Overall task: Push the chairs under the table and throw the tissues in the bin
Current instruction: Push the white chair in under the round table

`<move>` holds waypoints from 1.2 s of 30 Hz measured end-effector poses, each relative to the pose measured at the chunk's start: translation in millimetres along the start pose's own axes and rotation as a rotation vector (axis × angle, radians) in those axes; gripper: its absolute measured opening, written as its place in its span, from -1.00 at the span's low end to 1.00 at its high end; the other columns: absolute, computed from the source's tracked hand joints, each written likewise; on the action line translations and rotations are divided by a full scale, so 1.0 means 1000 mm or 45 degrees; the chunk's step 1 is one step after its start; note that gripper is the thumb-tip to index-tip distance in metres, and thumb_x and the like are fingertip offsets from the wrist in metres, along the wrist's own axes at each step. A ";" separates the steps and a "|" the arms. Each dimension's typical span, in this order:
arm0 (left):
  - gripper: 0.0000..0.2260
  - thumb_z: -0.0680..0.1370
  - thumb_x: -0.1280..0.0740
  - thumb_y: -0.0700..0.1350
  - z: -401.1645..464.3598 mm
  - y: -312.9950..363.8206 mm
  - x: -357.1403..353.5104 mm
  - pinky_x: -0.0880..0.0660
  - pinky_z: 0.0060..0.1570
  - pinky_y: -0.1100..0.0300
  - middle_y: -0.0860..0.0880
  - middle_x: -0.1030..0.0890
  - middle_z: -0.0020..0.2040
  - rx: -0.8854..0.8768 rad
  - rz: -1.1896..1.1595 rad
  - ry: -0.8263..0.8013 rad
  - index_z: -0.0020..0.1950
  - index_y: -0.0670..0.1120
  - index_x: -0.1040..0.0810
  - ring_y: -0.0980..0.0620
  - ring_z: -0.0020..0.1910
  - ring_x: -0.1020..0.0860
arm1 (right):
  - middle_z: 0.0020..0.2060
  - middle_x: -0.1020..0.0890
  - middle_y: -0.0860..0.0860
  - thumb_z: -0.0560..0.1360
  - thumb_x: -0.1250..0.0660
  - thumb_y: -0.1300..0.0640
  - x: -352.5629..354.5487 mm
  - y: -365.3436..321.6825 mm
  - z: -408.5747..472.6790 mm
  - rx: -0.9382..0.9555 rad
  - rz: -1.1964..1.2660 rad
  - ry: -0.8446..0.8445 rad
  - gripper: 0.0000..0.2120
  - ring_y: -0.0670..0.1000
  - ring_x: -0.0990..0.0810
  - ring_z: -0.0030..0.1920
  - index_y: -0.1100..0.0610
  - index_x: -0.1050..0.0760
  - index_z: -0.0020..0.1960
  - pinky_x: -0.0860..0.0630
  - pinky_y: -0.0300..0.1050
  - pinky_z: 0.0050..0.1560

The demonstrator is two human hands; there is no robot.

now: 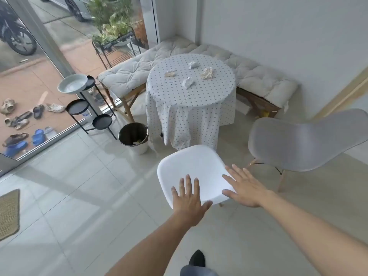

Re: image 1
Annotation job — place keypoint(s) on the scattered shoes and sandals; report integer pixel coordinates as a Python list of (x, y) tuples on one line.
[(23, 120)]

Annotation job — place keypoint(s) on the person's right thumb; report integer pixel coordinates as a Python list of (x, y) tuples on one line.
[(228, 193)]

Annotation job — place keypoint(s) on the crumpled white tissue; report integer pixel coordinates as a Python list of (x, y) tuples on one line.
[(193, 64), (187, 82), (207, 73), (170, 73)]

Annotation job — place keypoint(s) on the wooden bench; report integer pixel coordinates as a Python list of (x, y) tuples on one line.
[(258, 103), (128, 102)]

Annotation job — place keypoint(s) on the black metal plant rack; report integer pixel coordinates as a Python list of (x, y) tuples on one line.
[(115, 50)]

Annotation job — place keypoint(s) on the grey plastic chair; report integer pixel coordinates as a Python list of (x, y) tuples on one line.
[(302, 140)]

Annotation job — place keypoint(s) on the metal trash bin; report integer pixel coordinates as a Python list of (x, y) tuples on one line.
[(132, 137)]

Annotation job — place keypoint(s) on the polka dot tablecloth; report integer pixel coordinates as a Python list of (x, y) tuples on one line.
[(189, 106)]

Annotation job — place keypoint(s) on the person's right hand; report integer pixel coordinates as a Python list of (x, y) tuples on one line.
[(250, 190)]

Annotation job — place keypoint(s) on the person's right middle finger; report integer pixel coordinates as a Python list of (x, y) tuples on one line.
[(233, 173)]

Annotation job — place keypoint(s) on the person's left thumb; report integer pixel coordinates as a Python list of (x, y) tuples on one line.
[(206, 206)]

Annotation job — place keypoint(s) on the person's grey trouser leg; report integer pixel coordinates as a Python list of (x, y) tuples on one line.
[(198, 271)]

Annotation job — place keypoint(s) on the black motorcycle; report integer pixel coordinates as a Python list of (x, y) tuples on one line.
[(17, 34)]

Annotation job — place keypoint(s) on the person's left forearm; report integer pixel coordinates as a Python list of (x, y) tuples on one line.
[(155, 247)]

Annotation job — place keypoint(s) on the person's right little finger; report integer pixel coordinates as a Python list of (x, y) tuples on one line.
[(248, 173)]

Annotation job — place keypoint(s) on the person's right forearm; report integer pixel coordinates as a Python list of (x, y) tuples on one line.
[(310, 224)]

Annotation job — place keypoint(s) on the green potted plants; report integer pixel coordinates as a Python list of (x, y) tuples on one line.
[(113, 22)]

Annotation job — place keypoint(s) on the person's left hand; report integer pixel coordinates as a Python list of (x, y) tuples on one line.
[(187, 205)]

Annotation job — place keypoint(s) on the person's left middle finger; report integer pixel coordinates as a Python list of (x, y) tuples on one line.
[(189, 185)]

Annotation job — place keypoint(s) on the person's left little finger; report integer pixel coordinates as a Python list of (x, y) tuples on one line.
[(175, 194)]

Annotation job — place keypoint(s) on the black three-tier plant stand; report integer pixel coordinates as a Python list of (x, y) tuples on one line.
[(86, 109)]

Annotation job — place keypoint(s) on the white plastic chair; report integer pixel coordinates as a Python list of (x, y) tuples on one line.
[(192, 169)]

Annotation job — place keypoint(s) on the silver car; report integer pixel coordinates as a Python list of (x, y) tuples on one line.
[(72, 7)]

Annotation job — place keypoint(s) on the woven brown door mat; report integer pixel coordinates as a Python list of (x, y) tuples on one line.
[(8, 214)]

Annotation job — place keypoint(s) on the person's black shoe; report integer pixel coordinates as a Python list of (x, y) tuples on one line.
[(197, 258)]

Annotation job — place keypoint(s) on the light wooden door frame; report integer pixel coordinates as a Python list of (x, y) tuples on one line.
[(342, 93)]

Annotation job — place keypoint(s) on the grey tufted bench cushion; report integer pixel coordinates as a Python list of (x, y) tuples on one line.
[(258, 77), (135, 66)]

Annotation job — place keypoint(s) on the grey sliding door frame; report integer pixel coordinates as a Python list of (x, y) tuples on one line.
[(43, 34)]

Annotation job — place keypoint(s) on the pale green ceramic bowl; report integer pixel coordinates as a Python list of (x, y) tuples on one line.
[(72, 84)]

